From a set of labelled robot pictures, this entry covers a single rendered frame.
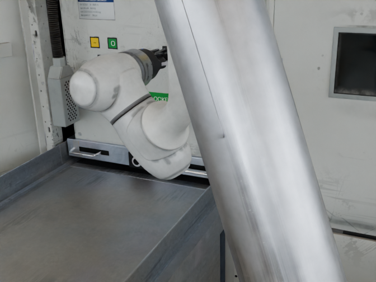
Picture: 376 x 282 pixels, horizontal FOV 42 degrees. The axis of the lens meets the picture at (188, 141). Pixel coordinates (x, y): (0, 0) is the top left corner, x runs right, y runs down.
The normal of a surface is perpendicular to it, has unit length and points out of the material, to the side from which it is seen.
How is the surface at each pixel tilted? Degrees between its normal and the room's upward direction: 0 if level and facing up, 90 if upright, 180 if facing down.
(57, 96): 90
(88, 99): 96
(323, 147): 90
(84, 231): 0
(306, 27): 90
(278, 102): 66
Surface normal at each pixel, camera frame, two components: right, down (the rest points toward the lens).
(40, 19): 0.91, 0.12
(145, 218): -0.03, -0.93
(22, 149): 0.68, 0.25
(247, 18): 0.42, -0.09
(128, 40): -0.41, 0.33
